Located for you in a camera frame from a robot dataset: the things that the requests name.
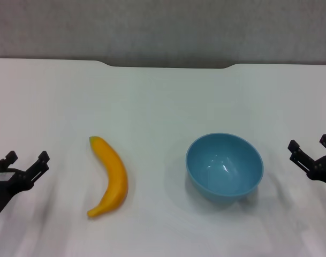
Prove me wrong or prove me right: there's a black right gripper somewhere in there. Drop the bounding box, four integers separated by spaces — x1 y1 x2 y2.
287 134 326 191

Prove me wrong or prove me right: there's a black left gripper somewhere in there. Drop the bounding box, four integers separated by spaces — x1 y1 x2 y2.
0 151 50 222

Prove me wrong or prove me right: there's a yellow banana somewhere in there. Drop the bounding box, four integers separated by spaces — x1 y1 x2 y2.
87 135 129 219

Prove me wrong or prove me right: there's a blue plastic bowl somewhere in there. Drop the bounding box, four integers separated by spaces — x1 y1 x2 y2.
186 132 264 203

